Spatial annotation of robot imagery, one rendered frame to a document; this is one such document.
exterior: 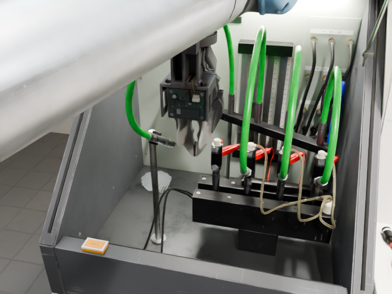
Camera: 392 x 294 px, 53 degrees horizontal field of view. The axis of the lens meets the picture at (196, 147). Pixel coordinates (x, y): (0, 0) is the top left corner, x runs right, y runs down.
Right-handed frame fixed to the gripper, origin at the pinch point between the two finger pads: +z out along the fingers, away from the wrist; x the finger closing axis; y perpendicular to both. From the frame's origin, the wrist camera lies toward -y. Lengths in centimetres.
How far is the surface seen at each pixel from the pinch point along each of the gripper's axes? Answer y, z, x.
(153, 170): -17.0, 18.0, -14.6
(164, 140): -17.5, 9.8, -11.6
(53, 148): -179, 124, -161
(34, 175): -141, 124, -153
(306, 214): -18.9, 25.8, 21.9
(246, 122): -8.9, -1.2, 7.4
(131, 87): -10.0, -5.7, -15.3
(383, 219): -20, 25, 39
